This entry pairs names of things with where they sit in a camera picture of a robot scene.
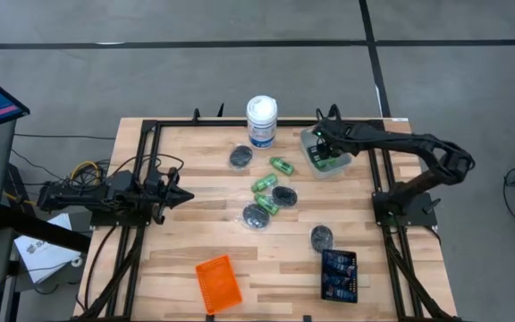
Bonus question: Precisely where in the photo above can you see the orange plastic mesh basket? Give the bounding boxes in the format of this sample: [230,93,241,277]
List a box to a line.
[194,254,244,316]

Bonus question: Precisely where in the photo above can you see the clear plastic bin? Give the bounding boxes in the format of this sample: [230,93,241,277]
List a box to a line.
[300,126,353,180]

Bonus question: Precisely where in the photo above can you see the yellow robot power cable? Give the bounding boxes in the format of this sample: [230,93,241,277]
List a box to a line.
[70,160,103,183]

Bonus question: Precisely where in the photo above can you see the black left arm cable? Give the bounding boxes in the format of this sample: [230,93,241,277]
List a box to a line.
[121,153,185,181]

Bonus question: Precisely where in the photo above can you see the white printed paper sheet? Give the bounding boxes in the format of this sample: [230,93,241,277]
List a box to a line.
[14,213,83,284]

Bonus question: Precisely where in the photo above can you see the black stand strut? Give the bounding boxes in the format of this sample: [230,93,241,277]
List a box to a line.
[0,204,92,254]

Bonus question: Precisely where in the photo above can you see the thin black floor cable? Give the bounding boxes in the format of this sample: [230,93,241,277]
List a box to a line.
[13,132,116,141]

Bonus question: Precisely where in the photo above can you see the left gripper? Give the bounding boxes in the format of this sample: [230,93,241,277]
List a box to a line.
[143,167,195,225]

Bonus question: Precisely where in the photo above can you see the black bagged bath puff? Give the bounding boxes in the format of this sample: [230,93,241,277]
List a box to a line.
[271,184,299,209]
[309,225,335,255]
[228,143,255,172]
[241,203,271,231]

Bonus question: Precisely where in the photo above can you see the white disinfecting wipes canister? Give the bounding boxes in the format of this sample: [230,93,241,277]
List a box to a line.
[245,95,279,150]

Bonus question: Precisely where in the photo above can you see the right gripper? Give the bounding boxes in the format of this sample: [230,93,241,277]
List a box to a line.
[308,116,353,165]

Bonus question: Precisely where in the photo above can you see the black metal table frame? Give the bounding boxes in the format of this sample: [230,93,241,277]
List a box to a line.
[72,117,462,322]

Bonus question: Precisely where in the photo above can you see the black plastic mesh basket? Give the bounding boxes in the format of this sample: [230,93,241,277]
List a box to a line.
[320,249,359,305]

